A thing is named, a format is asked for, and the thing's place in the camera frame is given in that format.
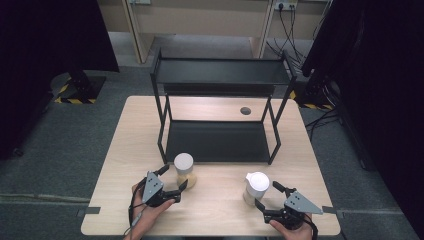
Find white wall power socket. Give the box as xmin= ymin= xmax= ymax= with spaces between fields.
xmin=273 ymin=0 xmax=298 ymax=11

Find black curtain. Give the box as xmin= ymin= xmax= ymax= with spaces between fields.
xmin=0 ymin=0 xmax=120 ymax=161
xmin=300 ymin=0 xmax=424 ymax=240

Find striped black stand base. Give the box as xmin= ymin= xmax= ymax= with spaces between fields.
xmin=49 ymin=71 xmax=108 ymax=105
xmin=289 ymin=74 xmax=335 ymax=112

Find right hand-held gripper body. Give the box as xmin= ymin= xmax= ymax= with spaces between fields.
xmin=263 ymin=188 xmax=324 ymax=231

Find black power cable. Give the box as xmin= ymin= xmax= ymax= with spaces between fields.
xmin=278 ymin=3 xmax=303 ymax=64
xmin=266 ymin=3 xmax=305 ymax=68

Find person's left hand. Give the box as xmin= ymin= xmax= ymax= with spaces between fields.
xmin=129 ymin=183 xmax=177 ymax=236

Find spouted container with white lid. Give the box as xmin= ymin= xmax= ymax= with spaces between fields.
xmin=242 ymin=171 xmax=271 ymax=206

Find person's right hand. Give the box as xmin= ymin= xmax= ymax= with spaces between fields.
xmin=269 ymin=214 xmax=315 ymax=240

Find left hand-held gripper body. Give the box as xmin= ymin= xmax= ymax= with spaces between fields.
xmin=142 ymin=171 xmax=182 ymax=208

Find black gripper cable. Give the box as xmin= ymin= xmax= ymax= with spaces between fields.
xmin=304 ymin=214 xmax=319 ymax=240
xmin=123 ymin=178 xmax=148 ymax=238

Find clear jar with white lid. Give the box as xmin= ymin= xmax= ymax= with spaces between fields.
xmin=173 ymin=152 xmax=198 ymax=190

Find black floor cables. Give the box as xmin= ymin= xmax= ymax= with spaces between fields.
xmin=304 ymin=108 xmax=342 ymax=142

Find black two-tier metal shelf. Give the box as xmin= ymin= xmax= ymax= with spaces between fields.
xmin=149 ymin=48 xmax=298 ymax=166

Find white cable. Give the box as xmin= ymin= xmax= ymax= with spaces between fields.
xmin=311 ymin=0 xmax=334 ymax=39

